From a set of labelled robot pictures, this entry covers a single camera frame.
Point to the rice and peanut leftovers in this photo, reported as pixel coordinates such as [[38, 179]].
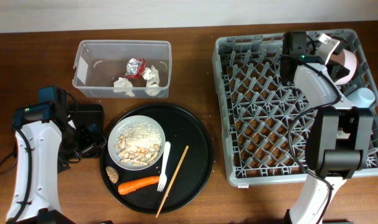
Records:
[[139, 144]]

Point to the red snack wrapper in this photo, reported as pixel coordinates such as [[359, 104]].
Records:
[[135, 68]]

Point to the grey plate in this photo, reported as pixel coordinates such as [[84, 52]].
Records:
[[114, 133]]

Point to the wooden chopstick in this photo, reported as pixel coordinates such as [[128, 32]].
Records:
[[172, 181]]

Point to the brown cookie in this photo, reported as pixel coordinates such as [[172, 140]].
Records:
[[112, 174]]

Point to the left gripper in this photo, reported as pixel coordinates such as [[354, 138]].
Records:
[[63, 159]]

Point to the white tissue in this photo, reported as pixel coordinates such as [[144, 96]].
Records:
[[151, 75], [123, 85]]

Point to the light blue cup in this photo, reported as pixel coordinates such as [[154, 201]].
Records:
[[362, 97]]

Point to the round black serving tray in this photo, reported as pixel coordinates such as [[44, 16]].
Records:
[[181, 129]]

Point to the black rectangular tray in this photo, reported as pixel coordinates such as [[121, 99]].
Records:
[[88, 121]]

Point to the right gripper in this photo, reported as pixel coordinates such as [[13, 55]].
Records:
[[333, 66]]

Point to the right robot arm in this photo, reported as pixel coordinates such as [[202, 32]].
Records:
[[338, 142]]

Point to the pink bowl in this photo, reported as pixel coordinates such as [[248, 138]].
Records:
[[349, 62]]

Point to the grey dishwasher rack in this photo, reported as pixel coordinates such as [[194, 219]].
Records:
[[256, 111]]

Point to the white plastic fork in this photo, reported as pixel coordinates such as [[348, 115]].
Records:
[[163, 178]]

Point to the clear plastic waste bin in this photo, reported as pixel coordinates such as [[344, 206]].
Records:
[[99, 63]]

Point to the orange carrot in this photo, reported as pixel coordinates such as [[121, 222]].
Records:
[[131, 186]]

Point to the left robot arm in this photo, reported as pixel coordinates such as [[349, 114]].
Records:
[[51, 135]]

